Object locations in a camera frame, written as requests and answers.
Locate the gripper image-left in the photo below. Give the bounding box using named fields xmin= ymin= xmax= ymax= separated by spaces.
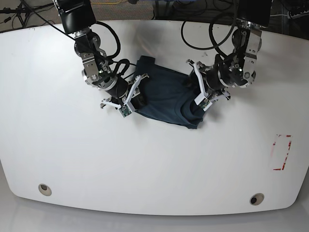
xmin=100 ymin=73 xmax=149 ymax=110

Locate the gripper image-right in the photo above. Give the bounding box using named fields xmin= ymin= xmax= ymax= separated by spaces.
xmin=183 ymin=59 xmax=231 ymax=115

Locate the dark teal T-shirt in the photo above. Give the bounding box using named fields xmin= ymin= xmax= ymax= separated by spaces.
xmin=135 ymin=56 xmax=205 ymax=129

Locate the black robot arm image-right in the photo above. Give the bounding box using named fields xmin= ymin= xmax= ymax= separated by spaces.
xmin=187 ymin=0 xmax=272 ymax=111

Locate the red tape rectangle marking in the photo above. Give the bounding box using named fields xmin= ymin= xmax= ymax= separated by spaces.
xmin=270 ymin=134 xmax=293 ymax=171

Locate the white power strip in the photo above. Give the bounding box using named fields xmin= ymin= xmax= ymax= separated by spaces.
xmin=287 ymin=5 xmax=309 ymax=19

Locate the black tripod stand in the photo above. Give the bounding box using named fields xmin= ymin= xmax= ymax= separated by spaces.
xmin=0 ymin=2 xmax=54 ymax=30

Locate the wrist camera board image-right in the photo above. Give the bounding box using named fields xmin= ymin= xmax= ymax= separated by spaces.
xmin=199 ymin=98 xmax=212 ymax=112

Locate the wrist camera board image-left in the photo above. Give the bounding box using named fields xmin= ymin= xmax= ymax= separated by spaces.
xmin=118 ymin=105 xmax=132 ymax=118

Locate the yellow cable on floor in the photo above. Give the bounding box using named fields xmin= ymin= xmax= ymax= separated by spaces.
xmin=93 ymin=1 xmax=123 ymax=6

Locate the right table cable grommet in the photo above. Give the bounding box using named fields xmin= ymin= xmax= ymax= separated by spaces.
xmin=250 ymin=193 xmax=265 ymax=206

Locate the table cable grommet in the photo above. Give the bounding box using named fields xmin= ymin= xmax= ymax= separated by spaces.
xmin=38 ymin=184 xmax=52 ymax=197
xmin=250 ymin=193 xmax=265 ymax=206

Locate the left table cable grommet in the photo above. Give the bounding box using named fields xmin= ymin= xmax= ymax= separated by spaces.
xmin=38 ymin=184 xmax=52 ymax=197

